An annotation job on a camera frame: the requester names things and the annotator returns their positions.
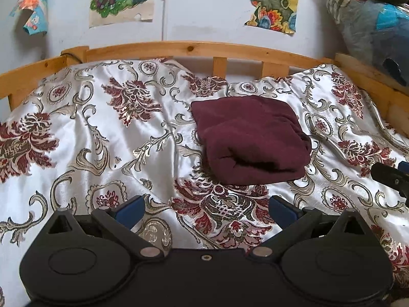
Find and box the maroon long-sleeve sweater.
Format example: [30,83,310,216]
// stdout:
[190,95,313,187]

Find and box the wooden bed frame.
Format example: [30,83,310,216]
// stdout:
[0,40,409,136]

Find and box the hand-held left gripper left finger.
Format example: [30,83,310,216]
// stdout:
[46,195,167,260]

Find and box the white wall pipe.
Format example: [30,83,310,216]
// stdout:
[161,0,174,42]

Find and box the white floral satin blanket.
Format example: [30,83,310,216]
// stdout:
[0,58,409,307]

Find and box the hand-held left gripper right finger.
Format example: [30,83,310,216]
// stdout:
[247,195,372,261]

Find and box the yellow flowery wall poster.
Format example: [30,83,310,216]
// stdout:
[241,0,298,36]

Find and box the blue cartoon wall poster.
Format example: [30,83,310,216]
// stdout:
[9,0,49,35]

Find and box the plastic-wrapped bedding bundle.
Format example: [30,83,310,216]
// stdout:
[325,0,409,87]

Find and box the black cable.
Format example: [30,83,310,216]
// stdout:
[60,52,82,64]

